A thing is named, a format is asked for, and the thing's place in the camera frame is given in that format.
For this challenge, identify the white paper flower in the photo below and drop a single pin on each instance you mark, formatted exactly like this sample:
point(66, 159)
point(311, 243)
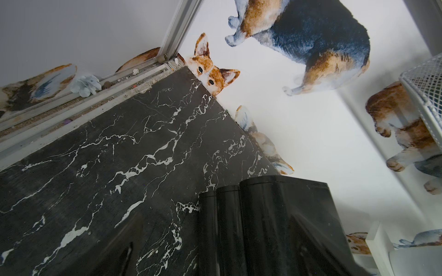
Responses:
point(86, 86)

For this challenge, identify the black drawer cabinet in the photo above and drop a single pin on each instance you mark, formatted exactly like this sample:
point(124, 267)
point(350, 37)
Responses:
point(245, 229)

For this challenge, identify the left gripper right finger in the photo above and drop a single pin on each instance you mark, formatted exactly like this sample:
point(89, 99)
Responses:
point(317, 255)

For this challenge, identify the white wire wall basket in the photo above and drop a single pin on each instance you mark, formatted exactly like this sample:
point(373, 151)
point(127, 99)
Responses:
point(423, 84)

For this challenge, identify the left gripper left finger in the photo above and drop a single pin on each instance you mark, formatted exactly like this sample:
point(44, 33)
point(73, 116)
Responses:
point(117, 255)

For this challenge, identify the white tiered display stand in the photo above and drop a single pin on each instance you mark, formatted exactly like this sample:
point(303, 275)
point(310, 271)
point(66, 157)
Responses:
point(379, 256)

